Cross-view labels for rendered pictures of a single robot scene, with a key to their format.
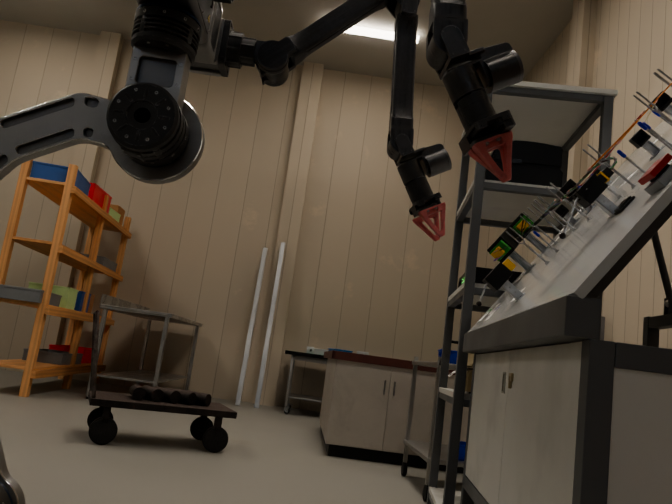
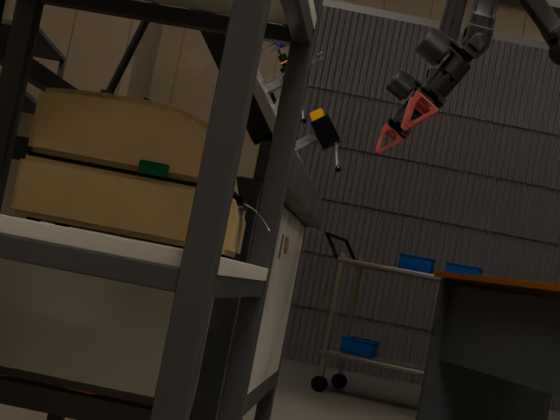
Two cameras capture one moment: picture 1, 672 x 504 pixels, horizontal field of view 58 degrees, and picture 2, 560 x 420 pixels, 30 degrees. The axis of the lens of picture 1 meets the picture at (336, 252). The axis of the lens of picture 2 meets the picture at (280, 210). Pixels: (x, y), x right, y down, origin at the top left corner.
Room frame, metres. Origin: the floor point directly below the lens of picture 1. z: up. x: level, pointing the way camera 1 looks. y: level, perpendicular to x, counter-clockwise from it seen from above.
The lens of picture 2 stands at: (3.84, -0.47, 0.65)
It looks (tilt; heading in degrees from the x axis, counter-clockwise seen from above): 4 degrees up; 181
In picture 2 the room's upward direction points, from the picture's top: 11 degrees clockwise
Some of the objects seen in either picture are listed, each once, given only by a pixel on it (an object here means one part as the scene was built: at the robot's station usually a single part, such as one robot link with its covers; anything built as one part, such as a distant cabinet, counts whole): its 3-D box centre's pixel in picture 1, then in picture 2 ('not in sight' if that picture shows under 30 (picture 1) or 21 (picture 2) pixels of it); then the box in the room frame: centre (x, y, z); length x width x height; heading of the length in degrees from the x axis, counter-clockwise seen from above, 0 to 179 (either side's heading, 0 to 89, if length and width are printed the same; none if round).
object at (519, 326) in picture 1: (506, 335); (298, 196); (1.55, -0.46, 0.83); 1.18 x 0.05 x 0.06; 175
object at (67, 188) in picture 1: (68, 283); not in sight; (7.07, 3.02, 1.17); 2.59 x 0.69 x 2.34; 2
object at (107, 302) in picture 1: (151, 350); not in sight; (7.41, 2.02, 0.54); 1.99 x 0.75 x 1.08; 2
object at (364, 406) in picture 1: (442, 411); not in sight; (5.64, -1.14, 0.39); 2.19 x 1.70 x 0.79; 92
